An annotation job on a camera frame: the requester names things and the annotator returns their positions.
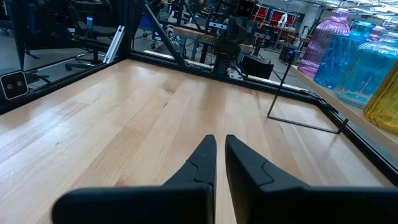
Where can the black metal rig frame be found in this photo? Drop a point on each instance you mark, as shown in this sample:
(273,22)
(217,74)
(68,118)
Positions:
(126,31)

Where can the small white-rimmed depth camera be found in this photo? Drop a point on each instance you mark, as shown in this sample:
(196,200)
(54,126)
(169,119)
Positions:
(14,85)

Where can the round teal glass vase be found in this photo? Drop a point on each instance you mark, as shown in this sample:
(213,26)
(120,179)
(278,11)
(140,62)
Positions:
(335,62)

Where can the blue storage bin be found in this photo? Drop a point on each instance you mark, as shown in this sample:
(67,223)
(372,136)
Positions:
(144,22)

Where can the round yellow glass vase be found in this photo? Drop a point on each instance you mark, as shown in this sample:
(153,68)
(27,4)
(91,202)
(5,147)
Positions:
(385,105)

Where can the silver metal bracket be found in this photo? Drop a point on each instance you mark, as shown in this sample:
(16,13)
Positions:
(114,45)

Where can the black office chair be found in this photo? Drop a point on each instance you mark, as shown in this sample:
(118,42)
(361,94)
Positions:
(99,31)

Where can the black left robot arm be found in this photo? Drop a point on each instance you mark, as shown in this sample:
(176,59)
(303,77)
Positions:
(225,56)

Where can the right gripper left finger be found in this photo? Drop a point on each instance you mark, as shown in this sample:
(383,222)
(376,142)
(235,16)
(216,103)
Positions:
(186,202)

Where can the wooden workbench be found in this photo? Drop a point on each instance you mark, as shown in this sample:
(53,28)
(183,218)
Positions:
(192,34)

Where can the wooden shelf with black legs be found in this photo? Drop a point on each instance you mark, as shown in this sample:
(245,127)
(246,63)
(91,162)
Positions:
(354,115)

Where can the clear round glass vase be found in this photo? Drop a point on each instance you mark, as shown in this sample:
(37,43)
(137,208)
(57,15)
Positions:
(367,74)

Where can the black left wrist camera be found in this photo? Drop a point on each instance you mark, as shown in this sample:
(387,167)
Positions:
(245,7)

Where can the large pink ribbed glass vase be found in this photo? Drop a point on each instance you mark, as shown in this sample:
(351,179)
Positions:
(323,46)

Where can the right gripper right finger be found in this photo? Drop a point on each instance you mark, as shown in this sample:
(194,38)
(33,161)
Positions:
(264,199)

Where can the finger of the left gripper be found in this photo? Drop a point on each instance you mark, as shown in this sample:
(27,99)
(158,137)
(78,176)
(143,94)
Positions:
(247,34)
(237,34)

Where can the black equipment box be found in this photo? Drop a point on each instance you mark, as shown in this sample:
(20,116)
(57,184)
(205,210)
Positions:
(256,67)

